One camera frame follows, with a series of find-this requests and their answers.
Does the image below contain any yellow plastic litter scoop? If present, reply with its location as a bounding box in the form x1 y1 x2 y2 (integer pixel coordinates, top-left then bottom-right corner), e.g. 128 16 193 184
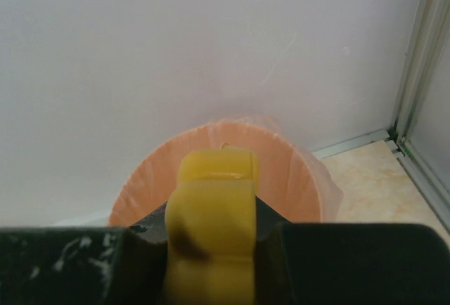
163 144 259 304

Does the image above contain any orange trash bin with bag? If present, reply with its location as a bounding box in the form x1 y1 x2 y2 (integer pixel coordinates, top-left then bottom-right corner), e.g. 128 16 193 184
108 115 343 226

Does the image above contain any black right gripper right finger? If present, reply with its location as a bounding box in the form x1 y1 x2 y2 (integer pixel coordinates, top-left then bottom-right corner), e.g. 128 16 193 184
255 200 449 304

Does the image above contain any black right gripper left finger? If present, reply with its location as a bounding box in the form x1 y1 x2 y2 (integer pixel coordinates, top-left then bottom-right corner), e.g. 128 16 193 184
1 205 167 304

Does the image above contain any aluminium frame post right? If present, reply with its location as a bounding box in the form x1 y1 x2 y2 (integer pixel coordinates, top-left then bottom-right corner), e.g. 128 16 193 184
388 0 449 230

